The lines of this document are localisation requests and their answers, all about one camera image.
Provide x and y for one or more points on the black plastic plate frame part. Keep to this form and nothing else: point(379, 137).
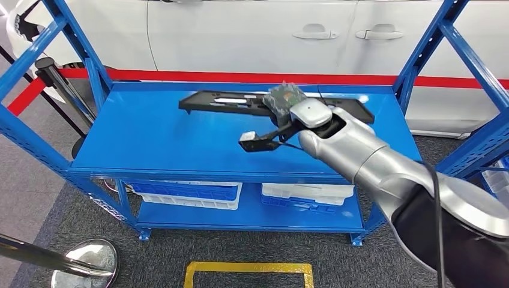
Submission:
point(222, 104)

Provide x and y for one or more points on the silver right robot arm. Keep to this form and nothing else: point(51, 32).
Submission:
point(377, 167)

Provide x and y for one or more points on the blue metal shelf rack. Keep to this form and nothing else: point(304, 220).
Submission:
point(159, 143)

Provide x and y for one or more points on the blue plastic bin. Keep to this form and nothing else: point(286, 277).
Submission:
point(183, 191)
point(286, 206)

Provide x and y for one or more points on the red barrier belt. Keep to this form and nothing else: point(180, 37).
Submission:
point(24, 99)
point(199, 76)

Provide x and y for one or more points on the white car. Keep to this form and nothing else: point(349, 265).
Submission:
point(238, 39)

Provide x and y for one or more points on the thin black pole stand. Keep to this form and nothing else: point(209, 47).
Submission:
point(79, 149)

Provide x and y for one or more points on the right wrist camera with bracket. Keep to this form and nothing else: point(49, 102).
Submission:
point(256, 145)

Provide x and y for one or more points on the chrome stanchion post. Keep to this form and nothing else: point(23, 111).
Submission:
point(39, 258)
point(63, 89)

